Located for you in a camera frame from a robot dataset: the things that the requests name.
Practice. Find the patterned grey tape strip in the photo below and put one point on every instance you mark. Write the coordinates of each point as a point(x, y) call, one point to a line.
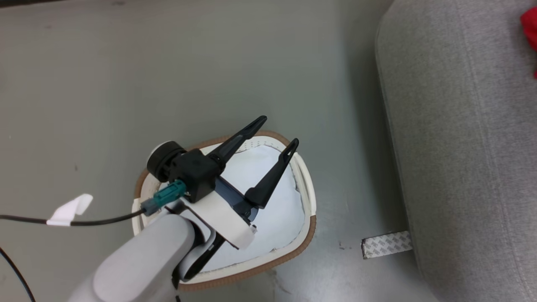
point(386, 244)

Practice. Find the white laundry basket brown rim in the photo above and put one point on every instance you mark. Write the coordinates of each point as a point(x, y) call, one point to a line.
point(306, 209)

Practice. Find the red cloth item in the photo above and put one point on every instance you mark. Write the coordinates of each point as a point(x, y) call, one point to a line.
point(530, 29)

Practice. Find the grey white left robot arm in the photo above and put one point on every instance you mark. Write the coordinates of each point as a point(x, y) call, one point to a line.
point(142, 260)

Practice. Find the white tape tag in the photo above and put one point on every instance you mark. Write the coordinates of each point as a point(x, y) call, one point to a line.
point(69, 209)

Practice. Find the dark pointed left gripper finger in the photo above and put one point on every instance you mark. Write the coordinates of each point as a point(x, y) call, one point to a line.
point(237, 142)
point(270, 180)

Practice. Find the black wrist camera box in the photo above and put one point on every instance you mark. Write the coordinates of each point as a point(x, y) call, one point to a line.
point(195, 172)

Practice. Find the white clothing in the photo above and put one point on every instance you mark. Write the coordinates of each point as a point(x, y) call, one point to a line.
point(279, 218)

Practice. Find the white and dark left gripper body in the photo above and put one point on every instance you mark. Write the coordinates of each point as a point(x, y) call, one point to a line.
point(220, 220)

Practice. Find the grey fabric sofa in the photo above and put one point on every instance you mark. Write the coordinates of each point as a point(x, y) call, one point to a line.
point(470, 159)

